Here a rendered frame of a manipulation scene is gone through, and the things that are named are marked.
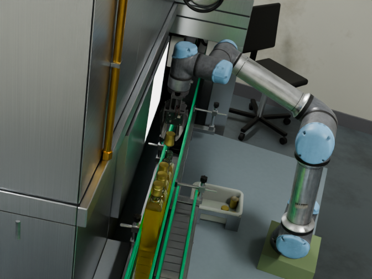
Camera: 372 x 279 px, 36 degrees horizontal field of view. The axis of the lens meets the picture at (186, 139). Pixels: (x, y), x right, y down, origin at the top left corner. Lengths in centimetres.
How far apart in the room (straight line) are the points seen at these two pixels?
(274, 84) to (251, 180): 93
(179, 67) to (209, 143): 118
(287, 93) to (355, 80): 312
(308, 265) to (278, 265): 11
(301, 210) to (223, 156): 98
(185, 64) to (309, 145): 46
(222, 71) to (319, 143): 37
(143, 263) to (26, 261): 56
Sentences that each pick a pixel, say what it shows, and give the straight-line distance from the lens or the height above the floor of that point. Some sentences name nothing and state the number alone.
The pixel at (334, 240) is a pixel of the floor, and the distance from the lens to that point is 380.
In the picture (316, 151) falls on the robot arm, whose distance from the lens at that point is 180.
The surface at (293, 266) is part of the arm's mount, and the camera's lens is 224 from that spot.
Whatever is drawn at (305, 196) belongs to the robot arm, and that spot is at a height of 121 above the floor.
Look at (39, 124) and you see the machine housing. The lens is 130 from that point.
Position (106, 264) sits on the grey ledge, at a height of 88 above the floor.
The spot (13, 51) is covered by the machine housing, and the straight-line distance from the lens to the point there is 124.
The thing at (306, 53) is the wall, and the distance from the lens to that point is 496.
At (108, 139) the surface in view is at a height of 146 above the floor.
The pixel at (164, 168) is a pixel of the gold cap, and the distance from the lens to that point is 197.
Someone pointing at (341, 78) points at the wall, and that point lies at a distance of 501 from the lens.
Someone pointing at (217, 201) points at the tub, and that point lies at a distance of 252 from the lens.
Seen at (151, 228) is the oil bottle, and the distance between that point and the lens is 198.
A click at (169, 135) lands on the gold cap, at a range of 198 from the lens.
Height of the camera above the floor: 228
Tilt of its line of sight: 31 degrees down
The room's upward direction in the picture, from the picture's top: 11 degrees clockwise
